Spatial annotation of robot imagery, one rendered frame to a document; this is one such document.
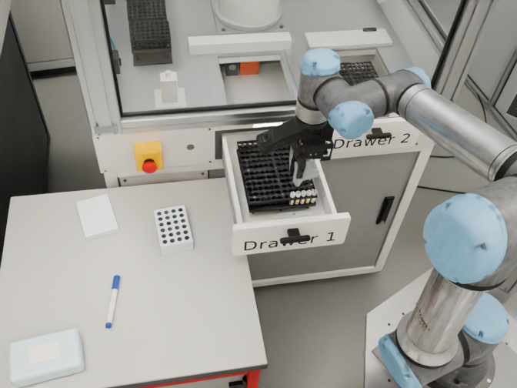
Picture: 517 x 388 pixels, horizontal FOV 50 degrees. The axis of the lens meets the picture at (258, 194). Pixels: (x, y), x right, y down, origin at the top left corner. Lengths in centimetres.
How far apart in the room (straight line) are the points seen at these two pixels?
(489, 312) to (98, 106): 101
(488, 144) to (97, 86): 89
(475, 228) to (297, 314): 154
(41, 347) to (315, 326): 120
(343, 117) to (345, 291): 138
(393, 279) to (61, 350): 150
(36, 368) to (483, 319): 93
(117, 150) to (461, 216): 101
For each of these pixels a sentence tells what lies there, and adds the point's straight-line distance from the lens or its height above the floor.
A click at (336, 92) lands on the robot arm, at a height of 130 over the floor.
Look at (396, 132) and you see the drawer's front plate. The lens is 167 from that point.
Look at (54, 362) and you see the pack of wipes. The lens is 132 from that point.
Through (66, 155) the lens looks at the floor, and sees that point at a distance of 284.
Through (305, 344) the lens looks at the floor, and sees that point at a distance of 220.
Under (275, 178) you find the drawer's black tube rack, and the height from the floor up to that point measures 90.
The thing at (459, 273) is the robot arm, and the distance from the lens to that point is 82.
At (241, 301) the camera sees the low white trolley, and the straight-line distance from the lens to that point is 139.
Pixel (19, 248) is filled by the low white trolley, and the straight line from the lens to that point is 156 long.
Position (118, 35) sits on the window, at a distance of 134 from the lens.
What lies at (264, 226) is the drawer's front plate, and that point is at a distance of 131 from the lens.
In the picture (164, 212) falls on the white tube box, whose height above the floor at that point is 79.
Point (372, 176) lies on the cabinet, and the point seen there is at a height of 66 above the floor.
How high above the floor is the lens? 197
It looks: 50 degrees down
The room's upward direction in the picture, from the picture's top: 5 degrees clockwise
